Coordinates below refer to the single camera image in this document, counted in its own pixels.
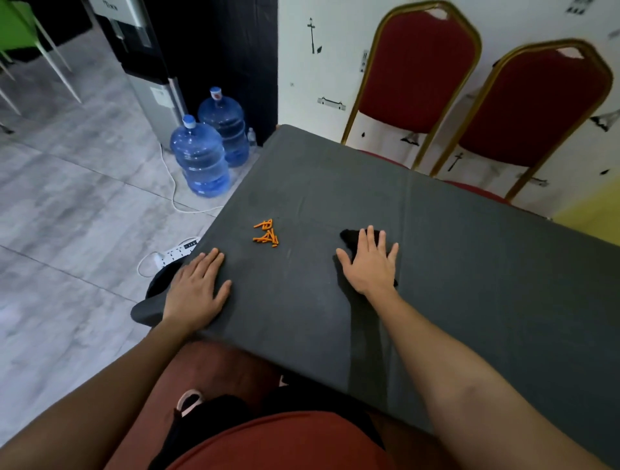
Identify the person's left forearm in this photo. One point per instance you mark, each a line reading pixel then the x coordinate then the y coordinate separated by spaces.
pixel 97 387

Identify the silver black water dispenser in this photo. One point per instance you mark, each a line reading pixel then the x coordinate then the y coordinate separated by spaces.
pixel 140 58

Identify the large blue water jug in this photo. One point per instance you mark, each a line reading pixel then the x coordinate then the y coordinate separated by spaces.
pixel 201 155
pixel 225 121

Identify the person's right hand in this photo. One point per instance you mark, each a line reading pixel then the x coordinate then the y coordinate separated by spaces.
pixel 370 271

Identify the white power strip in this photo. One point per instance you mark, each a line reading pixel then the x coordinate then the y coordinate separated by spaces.
pixel 177 252

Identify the white pink shoe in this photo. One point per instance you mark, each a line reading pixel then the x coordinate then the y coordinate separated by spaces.
pixel 186 402

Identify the black cloth pouch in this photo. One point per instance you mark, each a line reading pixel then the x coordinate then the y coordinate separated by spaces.
pixel 349 238

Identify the person's right forearm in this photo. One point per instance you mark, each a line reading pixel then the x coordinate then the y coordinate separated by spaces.
pixel 460 377

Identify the person's right little finger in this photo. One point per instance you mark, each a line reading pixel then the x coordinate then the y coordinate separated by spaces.
pixel 392 254

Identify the person's right thumb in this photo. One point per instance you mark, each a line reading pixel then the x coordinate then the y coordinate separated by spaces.
pixel 345 261

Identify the red gold-framed banquet chair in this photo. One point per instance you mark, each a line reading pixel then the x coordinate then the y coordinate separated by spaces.
pixel 416 68
pixel 528 106

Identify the person's left hand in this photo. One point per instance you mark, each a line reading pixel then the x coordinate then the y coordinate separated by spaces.
pixel 191 295

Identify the red shirt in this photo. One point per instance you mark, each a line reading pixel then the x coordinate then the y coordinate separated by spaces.
pixel 286 443

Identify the person's right middle finger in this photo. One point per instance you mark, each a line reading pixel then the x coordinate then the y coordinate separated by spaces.
pixel 372 239

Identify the person's left thumb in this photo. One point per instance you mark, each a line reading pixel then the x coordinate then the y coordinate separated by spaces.
pixel 223 294

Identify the small clear plastic bottle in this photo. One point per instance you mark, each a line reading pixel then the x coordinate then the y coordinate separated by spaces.
pixel 251 138

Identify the pile of small orange pegs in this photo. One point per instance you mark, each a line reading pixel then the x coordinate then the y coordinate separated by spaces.
pixel 267 233

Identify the black shorts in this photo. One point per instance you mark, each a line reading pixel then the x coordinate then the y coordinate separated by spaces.
pixel 213 421

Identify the green plastic chair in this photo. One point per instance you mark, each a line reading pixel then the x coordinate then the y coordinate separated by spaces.
pixel 17 24

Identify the grey tablecloth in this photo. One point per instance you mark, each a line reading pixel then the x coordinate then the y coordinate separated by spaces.
pixel 460 271

